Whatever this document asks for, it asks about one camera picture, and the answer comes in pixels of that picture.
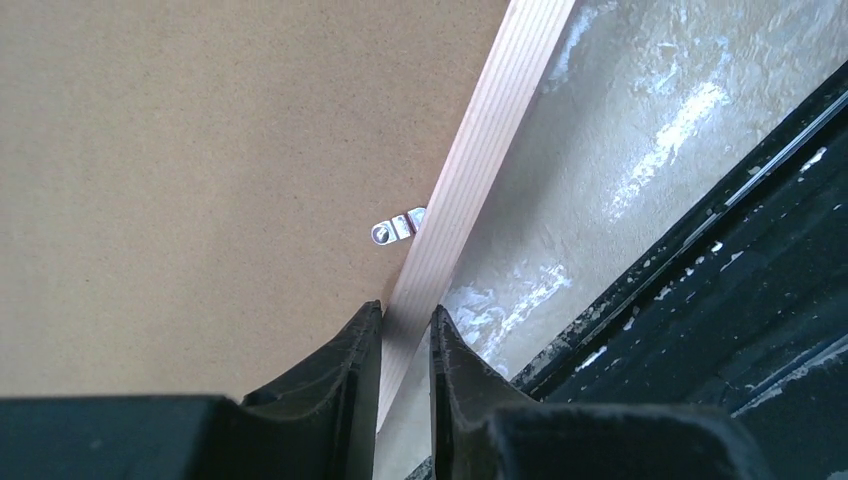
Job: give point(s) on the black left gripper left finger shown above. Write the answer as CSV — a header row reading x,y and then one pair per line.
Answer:
x,y
315,421

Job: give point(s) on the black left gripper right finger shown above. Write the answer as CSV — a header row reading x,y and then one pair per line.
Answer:
x,y
484,428

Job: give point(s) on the brown cardboard backing board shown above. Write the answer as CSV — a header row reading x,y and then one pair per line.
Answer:
x,y
188,187

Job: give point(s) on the pink wooden picture frame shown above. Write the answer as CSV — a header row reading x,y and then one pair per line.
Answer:
x,y
516,63

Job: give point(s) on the silver metal retaining clip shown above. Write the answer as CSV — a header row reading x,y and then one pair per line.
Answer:
x,y
399,227

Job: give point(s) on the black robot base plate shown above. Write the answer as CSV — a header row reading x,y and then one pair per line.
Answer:
x,y
741,306

